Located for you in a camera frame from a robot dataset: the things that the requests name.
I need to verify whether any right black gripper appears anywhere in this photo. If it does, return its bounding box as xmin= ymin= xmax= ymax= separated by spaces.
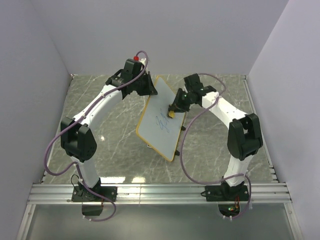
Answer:
xmin=168 ymin=88 xmax=192 ymax=113

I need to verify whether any yellow whiteboard eraser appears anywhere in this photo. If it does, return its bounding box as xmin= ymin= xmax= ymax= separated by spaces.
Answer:
xmin=167 ymin=111 xmax=175 ymax=119

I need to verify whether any yellow framed whiteboard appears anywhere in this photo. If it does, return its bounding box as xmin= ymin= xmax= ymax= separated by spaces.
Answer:
xmin=136 ymin=75 xmax=185 ymax=162

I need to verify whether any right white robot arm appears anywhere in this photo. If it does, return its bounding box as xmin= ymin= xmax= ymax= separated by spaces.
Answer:
xmin=167 ymin=73 xmax=263 ymax=200

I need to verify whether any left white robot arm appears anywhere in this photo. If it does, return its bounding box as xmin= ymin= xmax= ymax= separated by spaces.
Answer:
xmin=60 ymin=56 xmax=158 ymax=201

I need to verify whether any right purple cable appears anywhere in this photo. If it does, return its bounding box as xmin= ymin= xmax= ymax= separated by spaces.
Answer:
xmin=179 ymin=72 xmax=252 ymax=221

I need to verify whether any purple cable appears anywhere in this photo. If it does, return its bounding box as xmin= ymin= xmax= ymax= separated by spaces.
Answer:
xmin=179 ymin=72 xmax=252 ymax=221
xmin=43 ymin=50 xmax=150 ymax=222

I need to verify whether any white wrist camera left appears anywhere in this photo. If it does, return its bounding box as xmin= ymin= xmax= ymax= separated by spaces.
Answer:
xmin=133 ymin=55 xmax=148 ymax=70

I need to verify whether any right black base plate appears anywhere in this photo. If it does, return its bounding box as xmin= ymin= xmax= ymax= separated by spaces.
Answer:
xmin=200 ymin=184 xmax=250 ymax=202

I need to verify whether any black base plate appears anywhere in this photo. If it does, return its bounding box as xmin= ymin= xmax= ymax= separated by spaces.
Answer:
xmin=71 ymin=185 xmax=118 ymax=203
xmin=200 ymin=184 xmax=250 ymax=202

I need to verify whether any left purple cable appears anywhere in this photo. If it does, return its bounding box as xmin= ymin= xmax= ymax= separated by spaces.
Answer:
xmin=43 ymin=50 xmax=150 ymax=222

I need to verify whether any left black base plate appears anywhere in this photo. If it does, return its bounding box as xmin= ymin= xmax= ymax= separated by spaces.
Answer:
xmin=71 ymin=185 xmax=118 ymax=203

